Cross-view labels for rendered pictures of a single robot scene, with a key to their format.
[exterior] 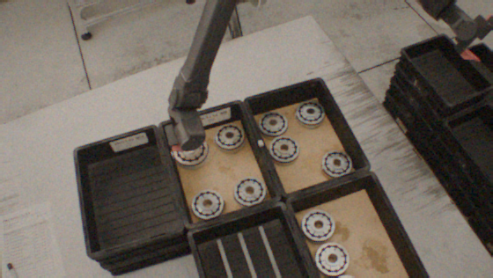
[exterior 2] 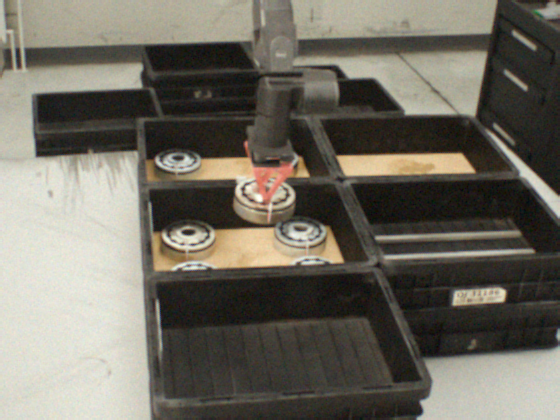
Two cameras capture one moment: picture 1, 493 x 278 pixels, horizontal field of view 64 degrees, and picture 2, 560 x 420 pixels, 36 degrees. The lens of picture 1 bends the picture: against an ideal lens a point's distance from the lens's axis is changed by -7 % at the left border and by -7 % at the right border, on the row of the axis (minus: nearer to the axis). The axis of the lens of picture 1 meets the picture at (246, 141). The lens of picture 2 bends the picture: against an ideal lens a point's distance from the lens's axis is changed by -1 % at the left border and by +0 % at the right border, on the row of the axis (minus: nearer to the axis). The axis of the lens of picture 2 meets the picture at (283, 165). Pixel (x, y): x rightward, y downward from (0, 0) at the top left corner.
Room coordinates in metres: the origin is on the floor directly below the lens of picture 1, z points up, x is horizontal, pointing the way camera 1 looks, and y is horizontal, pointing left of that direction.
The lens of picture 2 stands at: (0.55, 1.43, 1.78)
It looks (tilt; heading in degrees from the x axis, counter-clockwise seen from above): 29 degrees down; 273
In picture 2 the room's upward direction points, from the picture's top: 5 degrees clockwise
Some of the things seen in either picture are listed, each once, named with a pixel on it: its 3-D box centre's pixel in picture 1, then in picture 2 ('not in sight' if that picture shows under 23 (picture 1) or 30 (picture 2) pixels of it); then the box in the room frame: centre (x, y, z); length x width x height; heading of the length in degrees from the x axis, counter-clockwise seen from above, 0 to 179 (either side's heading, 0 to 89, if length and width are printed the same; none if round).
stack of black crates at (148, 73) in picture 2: not in sight; (197, 112); (1.04, -1.51, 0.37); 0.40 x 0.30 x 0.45; 20
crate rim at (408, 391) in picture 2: (124, 187); (280, 334); (0.59, 0.39, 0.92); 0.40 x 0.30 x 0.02; 15
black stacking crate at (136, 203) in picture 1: (128, 194); (278, 359); (0.59, 0.39, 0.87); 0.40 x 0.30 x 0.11; 15
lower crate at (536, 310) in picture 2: not in sight; (445, 286); (0.28, 0.00, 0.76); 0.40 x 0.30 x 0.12; 15
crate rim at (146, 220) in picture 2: (216, 160); (252, 228); (0.66, 0.10, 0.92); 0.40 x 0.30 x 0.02; 15
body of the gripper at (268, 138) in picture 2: (183, 127); (271, 130); (0.64, 0.16, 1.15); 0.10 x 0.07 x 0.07; 105
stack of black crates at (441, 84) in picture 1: (432, 96); (99, 170); (1.28, -0.99, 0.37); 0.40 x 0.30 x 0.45; 20
